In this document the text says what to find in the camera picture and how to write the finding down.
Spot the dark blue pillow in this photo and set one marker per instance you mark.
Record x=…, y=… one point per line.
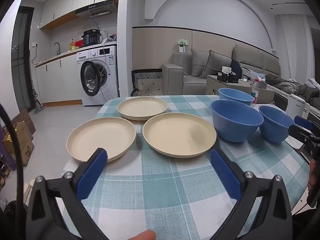
x=236, y=67

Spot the white upper kitchen cabinets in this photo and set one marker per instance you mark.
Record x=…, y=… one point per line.
x=67, y=2

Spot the floor mop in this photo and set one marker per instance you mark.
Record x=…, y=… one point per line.
x=37, y=105

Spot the clear water bottle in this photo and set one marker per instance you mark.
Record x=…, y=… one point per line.
x=254, y=92

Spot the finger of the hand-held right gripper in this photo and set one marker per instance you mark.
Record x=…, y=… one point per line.
x=303, y=123
x=298, y=133

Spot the brown patterned box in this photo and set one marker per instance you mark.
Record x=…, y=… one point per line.
x=23, y=120

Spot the cardboard box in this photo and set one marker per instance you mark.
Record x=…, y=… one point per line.
x=22, y=145

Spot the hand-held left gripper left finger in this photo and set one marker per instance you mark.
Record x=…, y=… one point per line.
x=92, y=175

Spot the red container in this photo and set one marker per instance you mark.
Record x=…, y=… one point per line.
x=79, y=43

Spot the person's left hand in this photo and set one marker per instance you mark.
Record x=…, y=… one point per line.
x=145, y=235

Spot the yellow oil bottle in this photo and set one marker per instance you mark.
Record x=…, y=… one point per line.
x=72, y=45

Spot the black rice cooker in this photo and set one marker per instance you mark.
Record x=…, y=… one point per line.
x=92, y=37

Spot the grey sofa cushion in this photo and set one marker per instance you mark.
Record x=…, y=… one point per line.
x=198, y=62
x=217, y=63

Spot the white washing machine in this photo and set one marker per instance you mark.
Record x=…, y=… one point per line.
x=110, y=85

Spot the black white patterned mat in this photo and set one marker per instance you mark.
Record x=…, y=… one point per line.
x=147, y=82

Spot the white kitchen counter cabinet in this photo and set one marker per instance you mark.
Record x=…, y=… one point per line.
x=57, y=80

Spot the grey sofa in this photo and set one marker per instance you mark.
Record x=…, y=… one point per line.
x=175, y=80

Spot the cream plate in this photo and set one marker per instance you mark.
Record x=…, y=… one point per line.
x=178, y=135
x=101, y=138
x=142, y=107

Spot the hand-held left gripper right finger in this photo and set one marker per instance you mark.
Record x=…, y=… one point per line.
x=225, y=177

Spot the kitchen faucet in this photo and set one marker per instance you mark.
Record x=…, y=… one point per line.
x=58, y=47

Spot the green white wall charger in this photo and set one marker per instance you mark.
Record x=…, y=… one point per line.
x=182, y=45

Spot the grey side cabinet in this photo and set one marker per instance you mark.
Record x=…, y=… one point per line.
x=217, y=86

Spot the range hood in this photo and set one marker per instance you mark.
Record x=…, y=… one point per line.
x=96, y=8

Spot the person's right hand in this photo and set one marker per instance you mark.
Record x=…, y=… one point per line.
x=311, y=177

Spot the grey blanket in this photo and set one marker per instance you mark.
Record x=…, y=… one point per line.
x=290, y=86

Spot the blue bowl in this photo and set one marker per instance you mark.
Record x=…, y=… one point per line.
x=235, y=120
x=273, y=125
x=235, y=96

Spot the teal checked tablecloth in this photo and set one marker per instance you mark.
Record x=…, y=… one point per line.
x=160, y=185

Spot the white wall socket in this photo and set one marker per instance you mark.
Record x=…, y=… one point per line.
x=33, y=45

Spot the black box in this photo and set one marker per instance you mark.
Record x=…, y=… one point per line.
x=228, y=77

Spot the dark glass door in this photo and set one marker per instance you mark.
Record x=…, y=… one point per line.
x=22, y=55

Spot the white appliance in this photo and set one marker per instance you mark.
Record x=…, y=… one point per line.
x=297, y=107

